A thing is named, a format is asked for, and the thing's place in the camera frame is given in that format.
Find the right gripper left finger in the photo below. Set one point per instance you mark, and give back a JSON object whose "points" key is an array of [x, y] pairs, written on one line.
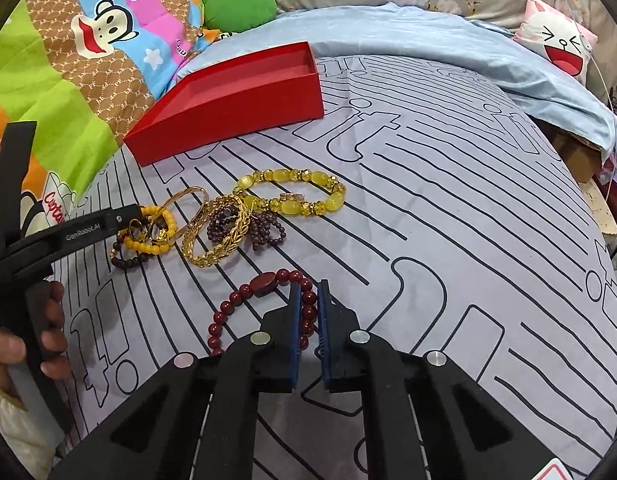
{"points": [[265, 361]]}

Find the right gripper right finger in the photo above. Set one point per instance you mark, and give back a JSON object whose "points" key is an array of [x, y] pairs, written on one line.
{"points": [[354, 360]]}

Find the white sleeve forearm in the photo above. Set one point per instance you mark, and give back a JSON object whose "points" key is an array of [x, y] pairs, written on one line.
{"points": [[32, 445]]}

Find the red jewelry tray box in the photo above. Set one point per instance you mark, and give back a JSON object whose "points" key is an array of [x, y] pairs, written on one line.
{"points": [[257, 91]]}

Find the left hand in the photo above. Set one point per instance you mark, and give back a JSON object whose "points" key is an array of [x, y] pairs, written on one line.
{"points": [[13, 349]]}

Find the grey line-pattern bed sheet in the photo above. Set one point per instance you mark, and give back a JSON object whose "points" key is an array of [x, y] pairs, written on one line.
{"points": [[462, 231]]}

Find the colourful cartoon monkey quilt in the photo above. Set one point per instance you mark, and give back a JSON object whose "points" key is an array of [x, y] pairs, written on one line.
{"points": [[85, 71]]}

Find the green plush cushion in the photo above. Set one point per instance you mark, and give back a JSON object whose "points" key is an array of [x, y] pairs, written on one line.
{"points": [[238, 15]]}

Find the light blue blanket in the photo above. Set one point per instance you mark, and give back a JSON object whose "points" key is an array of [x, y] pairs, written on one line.
{"points": [[538, 87]]}

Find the pink laughing cat pillow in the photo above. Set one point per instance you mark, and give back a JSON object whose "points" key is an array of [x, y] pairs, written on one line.
{"points": [[556, 38]]}

